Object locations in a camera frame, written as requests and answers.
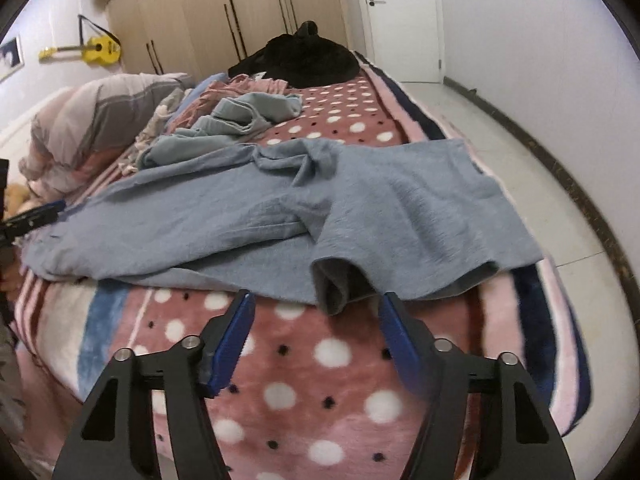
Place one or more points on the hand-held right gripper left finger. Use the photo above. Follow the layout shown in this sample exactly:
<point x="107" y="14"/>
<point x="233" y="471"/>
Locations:
<point x="231" y="336"/>

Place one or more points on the white door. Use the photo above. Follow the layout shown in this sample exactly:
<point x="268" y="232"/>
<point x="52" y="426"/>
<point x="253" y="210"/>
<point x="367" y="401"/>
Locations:
<point x="403" y="20"/>

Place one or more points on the yellow guitar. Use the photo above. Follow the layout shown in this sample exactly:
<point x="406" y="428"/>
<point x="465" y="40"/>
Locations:
<point x="98" y="48"/>

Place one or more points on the pink garment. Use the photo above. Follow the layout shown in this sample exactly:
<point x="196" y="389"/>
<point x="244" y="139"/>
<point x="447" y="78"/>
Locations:
<point x="220" y="91"/>

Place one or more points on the wooden wardrobe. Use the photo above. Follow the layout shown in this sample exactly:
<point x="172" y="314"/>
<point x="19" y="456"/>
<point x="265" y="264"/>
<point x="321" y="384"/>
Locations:
<point x="220" y="15"/>

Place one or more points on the wall picture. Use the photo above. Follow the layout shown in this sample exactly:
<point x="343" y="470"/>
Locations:
<point x="10" y="58"/>

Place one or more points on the striped pink-grey pillow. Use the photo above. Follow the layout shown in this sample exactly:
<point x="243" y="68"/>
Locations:
<point x="85" y="125"/>

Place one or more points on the pink polka dot blanket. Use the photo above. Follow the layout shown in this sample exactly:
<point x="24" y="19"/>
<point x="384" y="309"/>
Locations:
<point x="310" y="360"/>

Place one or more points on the light blue garment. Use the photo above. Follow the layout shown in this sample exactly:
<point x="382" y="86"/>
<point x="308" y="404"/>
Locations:
<point x="235" y="125"/>

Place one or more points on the plush toy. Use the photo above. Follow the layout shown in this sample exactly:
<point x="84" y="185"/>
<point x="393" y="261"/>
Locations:
<point x="17" y="198"/>

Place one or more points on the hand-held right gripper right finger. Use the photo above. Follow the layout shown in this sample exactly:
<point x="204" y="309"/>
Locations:
<point x="400" y="341"/>

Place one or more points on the black garment pile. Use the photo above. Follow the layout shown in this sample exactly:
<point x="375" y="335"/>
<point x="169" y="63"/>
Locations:
<point x="300" y="62"/>

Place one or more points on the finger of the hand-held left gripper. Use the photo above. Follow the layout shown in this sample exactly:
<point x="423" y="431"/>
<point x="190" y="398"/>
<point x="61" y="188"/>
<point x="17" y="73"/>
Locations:
<point x="36" y="216"/>

